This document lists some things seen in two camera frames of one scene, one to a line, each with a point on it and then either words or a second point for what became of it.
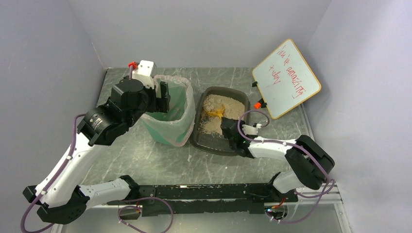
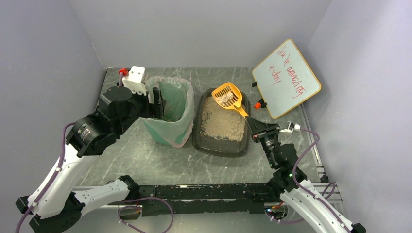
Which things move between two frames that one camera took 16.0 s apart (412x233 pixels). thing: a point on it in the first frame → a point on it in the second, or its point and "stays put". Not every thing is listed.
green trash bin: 173,128 stays put
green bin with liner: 175,127 stays put
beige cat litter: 233,108 stays put
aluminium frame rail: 328,194 stays put
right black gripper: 228,127 → 264,131
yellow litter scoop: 218,112 → 228,96
